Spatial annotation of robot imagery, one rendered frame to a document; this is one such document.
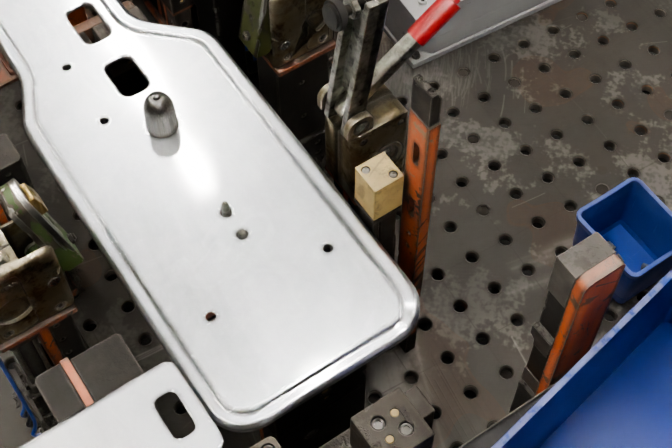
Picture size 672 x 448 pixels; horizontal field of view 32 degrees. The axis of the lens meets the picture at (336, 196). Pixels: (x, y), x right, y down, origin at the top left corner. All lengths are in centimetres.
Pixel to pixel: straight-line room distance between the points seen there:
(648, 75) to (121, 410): 91
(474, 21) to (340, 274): 62
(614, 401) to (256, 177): 41
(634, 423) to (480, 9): 75
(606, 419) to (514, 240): 50
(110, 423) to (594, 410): 42
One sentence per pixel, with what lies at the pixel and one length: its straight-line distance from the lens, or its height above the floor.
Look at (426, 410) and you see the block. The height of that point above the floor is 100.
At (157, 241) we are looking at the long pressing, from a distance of 114.
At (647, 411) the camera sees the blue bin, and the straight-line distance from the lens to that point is 104.
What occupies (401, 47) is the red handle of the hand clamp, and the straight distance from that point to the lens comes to 111.
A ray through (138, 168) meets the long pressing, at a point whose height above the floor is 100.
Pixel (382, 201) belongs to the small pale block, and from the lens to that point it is 110.
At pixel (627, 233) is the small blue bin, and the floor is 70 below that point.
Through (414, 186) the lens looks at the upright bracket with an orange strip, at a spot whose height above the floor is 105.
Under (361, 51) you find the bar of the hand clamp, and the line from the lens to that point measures 104.
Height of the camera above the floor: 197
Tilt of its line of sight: 58 degrees down
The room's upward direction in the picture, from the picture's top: 1 degrees counter-clockwise
